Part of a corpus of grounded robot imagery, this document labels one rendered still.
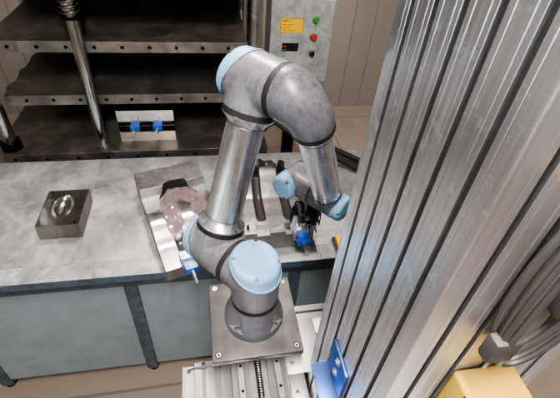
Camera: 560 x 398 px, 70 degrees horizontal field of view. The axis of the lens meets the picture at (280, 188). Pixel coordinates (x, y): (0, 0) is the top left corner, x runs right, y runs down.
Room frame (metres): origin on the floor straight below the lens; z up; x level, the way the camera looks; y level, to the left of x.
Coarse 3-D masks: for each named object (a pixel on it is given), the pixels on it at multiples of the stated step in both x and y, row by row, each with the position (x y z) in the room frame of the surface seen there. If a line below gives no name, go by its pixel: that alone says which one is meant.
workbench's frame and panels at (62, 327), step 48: (0, 288) 0.76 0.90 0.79; (48, 288) 0.79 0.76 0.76; (96, 288) 0.86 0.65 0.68; (144, 288) 0.90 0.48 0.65; (192, 288) 0.94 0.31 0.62; (0, 336) 0.78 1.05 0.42; (48, 336) 0.81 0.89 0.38; (96, 336) 0.85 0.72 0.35; (144, 336) 0.89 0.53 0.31; (192, 336) 0.94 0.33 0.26
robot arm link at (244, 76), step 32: (224, 64) 0.76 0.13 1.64; (256, 64) 0.73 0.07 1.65; (224, 96) 0.75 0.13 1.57; (256, 96) 0.70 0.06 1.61; (224, 128) 0.74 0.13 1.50; (256, 128) 0.71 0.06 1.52; (224, 160) 0.70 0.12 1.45; (256, 160) 0.72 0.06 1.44; (224, 192) 0.67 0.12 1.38; (192, 224) 0.68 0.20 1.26; (224, 224) 0.65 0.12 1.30; (192, 256) 0.63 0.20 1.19
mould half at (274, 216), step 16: (272, 160) 1.52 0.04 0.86; (288, 160) 1.53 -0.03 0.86; (272, 176) 1.32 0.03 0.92; (272, 192) 1.25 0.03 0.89; (272, 208) 1.16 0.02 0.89; (256, 224) 1.06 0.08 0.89; (272, 224) 1.07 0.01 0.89; (256, 240) 1.01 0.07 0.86; (272, 240) 1.03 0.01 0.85; (288, 240) 1.04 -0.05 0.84
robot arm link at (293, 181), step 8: (288, 168) 0.91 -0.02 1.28; (296, 168) 0.91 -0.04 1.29; (304, 168) 0.91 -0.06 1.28; (280, 176) 0.87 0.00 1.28; (288, 176) 0.87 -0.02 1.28; (296, 176) 0.88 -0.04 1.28; (304, 176) 0.87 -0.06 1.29; (272, 184) 0.88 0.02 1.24; (280, 184) 0.86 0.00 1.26; (288, 184) 0.84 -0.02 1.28; (296, 184) 0.85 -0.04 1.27; (304, 184) 0.85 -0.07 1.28; (280, 192) 0.85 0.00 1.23; (288, 192) 0.84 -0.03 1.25; (296, 192) 0.84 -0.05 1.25; (304, 192) 0.83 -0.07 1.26; (304, 200) 0.83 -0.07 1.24
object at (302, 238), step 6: (300, 228) 0.99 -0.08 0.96; (306, 228) 1.00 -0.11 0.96; (294, 234) 0.99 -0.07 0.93; (300, 234) 0.98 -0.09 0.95; (306, 234) 0.98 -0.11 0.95; (294, 240) 0.98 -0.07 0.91; (300, 240) 0.95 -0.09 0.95; (306, 240) 0.95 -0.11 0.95; (306, 246) 0.93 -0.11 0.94; (306, 252) 0.90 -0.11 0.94
